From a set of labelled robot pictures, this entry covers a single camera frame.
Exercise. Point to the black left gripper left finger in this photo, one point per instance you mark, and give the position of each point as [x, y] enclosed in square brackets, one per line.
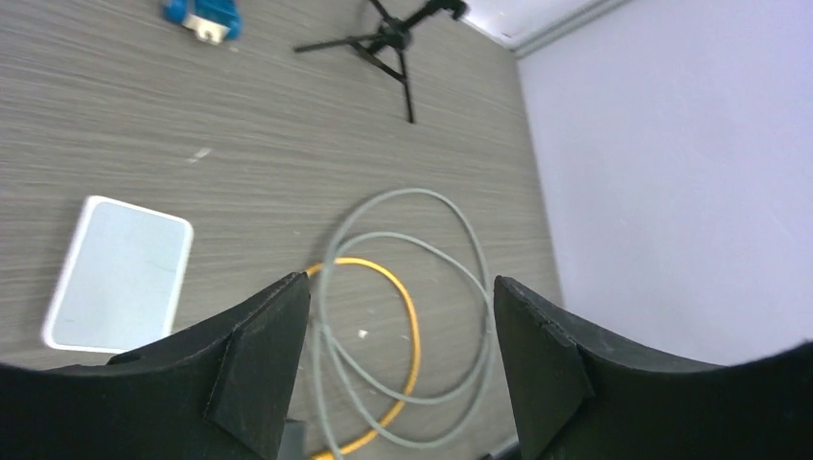
[220, 389]

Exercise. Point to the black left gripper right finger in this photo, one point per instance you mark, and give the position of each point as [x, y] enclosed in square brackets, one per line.
[580, 391]

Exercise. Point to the white network switch box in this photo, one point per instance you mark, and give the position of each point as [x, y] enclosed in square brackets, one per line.
[121, 279]

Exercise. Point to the dark grey foam pad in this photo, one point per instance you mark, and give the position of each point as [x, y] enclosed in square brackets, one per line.
[292, 443]

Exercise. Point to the colourful toy block tower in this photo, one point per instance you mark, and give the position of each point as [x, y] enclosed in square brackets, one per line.
[211, 21]

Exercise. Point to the black tripod with silver pole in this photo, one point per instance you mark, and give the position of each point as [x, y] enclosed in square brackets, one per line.
[392, 33]

